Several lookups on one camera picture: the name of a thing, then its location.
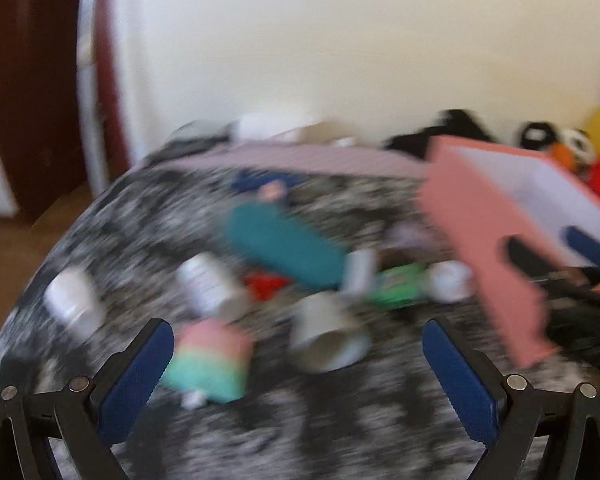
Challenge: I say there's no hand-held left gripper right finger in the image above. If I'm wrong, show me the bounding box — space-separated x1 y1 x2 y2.
421 316 600 480

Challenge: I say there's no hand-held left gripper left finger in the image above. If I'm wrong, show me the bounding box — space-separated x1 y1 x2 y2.
0 317 176 480

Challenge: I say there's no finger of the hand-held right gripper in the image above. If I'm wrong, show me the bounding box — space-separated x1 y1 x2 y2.
502 236 588 288
561 226 600 268

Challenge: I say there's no pink storage box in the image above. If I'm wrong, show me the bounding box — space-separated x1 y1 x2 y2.
414 135 600 370

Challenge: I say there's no speckled black-white desktop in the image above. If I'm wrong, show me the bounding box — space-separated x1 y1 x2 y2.
0 145 600 480

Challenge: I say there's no pastel rainbow toy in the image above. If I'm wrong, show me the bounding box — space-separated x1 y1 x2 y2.
160 319 255 405

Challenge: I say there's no black-white plush orange beak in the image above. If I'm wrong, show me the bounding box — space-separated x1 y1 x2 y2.
550 129 597 173

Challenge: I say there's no white plastic bottle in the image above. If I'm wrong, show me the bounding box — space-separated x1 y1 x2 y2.
44 267 106 343

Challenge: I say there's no small lavender item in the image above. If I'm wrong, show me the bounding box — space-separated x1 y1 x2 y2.
387 220 438 253

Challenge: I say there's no green packet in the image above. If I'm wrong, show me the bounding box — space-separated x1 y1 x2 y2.
365 264 428 307

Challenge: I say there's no white jar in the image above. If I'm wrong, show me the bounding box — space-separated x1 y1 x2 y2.
176 252 251 322

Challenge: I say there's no white paper cup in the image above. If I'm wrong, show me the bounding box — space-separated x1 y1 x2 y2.
287 292 372 373

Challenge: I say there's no black plush toy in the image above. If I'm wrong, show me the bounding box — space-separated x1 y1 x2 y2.
382 109 496 153

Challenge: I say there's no small red item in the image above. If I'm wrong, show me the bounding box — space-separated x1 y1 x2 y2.
244 272 288 302

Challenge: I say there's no teal oblong case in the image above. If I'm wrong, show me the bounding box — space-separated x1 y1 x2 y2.
224 204 350 292

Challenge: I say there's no small pink item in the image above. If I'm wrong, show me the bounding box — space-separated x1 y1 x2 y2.
259 181 290 206

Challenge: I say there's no dark blue item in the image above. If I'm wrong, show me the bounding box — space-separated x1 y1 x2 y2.
230 170 306 206

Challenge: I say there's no lilac mat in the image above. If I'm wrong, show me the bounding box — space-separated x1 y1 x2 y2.
167 142 428 181

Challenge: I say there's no brown wooden door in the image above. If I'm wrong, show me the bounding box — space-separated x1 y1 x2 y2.
0 0 131 226

